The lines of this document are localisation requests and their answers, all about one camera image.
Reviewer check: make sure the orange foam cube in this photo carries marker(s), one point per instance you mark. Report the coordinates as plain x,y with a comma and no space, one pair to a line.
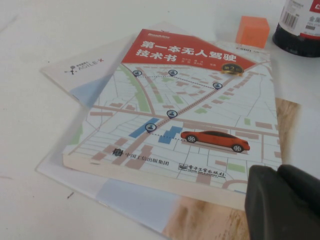
252,31

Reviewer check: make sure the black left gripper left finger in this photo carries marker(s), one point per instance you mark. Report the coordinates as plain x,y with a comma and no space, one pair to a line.
272,212

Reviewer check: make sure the white blue AgileX brochure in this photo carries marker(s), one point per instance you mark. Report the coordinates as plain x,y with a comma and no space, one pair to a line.
85,67

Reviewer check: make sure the black mesh pen holder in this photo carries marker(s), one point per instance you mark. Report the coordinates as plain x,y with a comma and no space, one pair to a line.
297,27

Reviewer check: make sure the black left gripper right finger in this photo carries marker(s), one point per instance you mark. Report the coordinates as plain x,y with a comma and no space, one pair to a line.
303,185

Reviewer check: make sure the wood print white brochure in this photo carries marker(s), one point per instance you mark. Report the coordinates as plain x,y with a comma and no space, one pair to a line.
200,220

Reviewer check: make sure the red car map book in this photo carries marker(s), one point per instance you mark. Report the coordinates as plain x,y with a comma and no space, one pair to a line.
190,105

